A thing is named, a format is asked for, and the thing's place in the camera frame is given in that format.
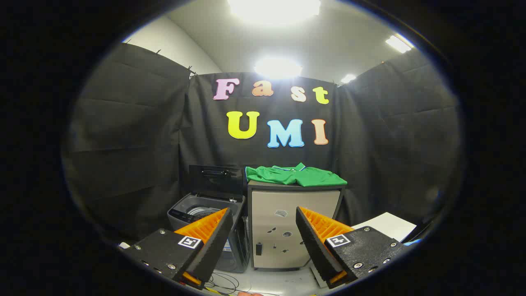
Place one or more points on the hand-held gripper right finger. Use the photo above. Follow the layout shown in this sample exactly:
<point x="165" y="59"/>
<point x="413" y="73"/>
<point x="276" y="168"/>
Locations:
<point x="312" y="242"/>

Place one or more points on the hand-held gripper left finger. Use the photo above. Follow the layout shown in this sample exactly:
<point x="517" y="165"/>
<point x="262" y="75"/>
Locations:
<point x="218" y="242"/>

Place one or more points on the grey washing machine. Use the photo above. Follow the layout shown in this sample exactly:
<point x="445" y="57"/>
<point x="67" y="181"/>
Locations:
<point x="238" y="259"/>

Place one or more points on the green polo shirt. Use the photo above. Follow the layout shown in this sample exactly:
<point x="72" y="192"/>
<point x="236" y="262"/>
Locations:
<point x="287" y="176"/>

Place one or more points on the beige cabinet with dark top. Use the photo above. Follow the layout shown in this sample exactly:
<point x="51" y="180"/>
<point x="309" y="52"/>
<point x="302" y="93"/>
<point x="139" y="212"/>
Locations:
<point x="287" y="201"/>

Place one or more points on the white flat board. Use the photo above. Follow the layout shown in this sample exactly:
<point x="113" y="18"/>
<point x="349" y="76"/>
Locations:
<point x="390" y="226"/>

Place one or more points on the light blue object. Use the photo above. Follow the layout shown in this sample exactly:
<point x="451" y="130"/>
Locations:
<point x="414" y="242"/>

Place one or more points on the ceiling light panel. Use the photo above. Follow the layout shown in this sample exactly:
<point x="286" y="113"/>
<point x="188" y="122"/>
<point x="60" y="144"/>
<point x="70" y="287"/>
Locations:
<point x="348" y="78"/>
<point x="274" y="8"/>
<point x="278" y="68"/>
<point x="398" y="44"/>

